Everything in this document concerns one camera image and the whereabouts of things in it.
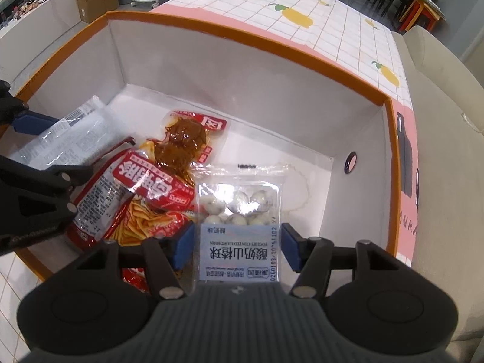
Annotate clear white printed snack packet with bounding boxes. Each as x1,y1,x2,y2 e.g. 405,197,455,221
8,96,137,171

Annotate orange stool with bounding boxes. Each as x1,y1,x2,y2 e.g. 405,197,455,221
396,0,441,33

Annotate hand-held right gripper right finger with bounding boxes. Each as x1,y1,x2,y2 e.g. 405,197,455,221
281,222,408,299

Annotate clear packet with brown meat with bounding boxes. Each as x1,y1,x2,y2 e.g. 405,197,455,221
146,110,228,171

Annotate white low cabinet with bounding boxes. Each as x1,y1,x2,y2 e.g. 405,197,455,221
0,0,93,96

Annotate red printed snack packet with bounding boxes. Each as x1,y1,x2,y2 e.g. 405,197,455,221
67,146,135,251

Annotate white packet with red label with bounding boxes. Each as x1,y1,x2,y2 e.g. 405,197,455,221
113,149,198,212

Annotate orange cardboard box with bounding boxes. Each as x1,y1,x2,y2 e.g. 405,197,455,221
8,11,402,285

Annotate papers on stool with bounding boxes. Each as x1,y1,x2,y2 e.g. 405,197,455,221
415,0,449,20

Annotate orange stick snack packet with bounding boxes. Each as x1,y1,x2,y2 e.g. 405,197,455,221
104,197,195,293

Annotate brown cardboard carton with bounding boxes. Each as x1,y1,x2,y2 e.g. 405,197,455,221
74,0,120,24

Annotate beige sofa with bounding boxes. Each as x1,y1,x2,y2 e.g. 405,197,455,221
391,26,484,363

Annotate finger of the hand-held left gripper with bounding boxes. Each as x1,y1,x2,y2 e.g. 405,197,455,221
0,79,62,136
0,154,95,199

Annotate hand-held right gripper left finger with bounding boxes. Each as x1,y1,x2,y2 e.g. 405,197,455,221
74,221,196,299

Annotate pale blue snack ball packet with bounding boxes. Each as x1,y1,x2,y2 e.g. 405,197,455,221
191,162,283,285

